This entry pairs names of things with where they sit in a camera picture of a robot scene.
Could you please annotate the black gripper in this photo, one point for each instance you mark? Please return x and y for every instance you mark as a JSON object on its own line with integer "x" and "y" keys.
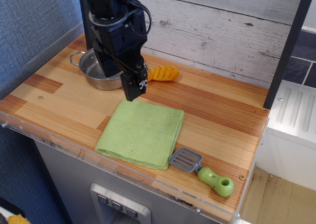
{"x": 117, "y": 47}

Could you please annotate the green cloth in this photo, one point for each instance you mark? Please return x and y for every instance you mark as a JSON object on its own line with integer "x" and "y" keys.
{"x": 141, "y": 133}

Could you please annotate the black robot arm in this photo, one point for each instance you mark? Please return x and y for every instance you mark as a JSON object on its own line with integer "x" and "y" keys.
{"x": 112, "y": 7}

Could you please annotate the stainless steel pot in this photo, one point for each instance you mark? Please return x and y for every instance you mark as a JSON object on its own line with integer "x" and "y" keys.
{"x": 89, "y": 66}

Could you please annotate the orange plush toy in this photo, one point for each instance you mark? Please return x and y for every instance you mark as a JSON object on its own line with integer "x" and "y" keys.
{"x": 163, "y": 73}

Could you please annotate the grey green toy spatula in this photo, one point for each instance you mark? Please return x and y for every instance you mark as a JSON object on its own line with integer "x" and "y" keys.
{"x": 189, "y": 161}

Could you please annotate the silver button panel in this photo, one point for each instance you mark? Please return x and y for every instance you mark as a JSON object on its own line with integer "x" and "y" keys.
{"x": 114, "y": 208}

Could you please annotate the yellow object bottom left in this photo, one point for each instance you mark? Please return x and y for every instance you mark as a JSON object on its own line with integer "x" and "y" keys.
{"x": 17, "y": 219}

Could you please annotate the white ridged side unit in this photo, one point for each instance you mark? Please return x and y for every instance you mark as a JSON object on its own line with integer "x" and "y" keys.
{"x": 288, "y": 147}

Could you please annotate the black left frame post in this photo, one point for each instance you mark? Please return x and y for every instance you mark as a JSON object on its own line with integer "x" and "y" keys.
{"x": 89, "y": 35}

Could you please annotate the black frame post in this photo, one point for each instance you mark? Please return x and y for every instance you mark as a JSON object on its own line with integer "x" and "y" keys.
{"x": 89, "y": 35}
{"x": 293, "y": 35}

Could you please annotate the black right frame post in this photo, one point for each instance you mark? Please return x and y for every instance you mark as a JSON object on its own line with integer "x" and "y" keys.
{"x": 293, "y": 35}

